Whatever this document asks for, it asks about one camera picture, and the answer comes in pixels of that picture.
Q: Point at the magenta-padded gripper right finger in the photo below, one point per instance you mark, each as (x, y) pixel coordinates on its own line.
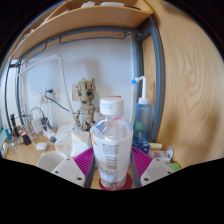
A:
(156, 170)

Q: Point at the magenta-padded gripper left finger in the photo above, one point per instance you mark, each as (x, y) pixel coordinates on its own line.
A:
(68, 171)

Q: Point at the clear plastic water bottle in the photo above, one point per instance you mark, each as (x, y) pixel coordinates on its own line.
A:
(111, 146)

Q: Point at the small yellow tube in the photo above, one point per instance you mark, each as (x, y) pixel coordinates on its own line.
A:
(155, 145)

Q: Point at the small blue box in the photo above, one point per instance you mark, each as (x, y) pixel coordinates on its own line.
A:
(141, 146)

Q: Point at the white earbuds case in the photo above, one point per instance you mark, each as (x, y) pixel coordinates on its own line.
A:
(41, 146)

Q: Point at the blue nasal rinse bottle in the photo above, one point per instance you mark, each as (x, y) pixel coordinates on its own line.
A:
(142, 123)

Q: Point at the black charger cube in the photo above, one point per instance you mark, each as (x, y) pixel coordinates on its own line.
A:
(26, 140)

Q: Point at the white charger block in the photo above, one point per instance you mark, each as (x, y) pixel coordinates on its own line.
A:
(37, 125)

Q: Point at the tree creature figurine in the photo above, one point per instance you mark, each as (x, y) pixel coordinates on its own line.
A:
(87, 106)

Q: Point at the white desk lamp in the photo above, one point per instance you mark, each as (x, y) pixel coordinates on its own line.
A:
(61, 66)

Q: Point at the wooden shelf unit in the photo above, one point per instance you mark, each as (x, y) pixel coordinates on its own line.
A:
(100, 16)

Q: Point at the grey metal frame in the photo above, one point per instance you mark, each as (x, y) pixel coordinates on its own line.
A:
(156, 83)

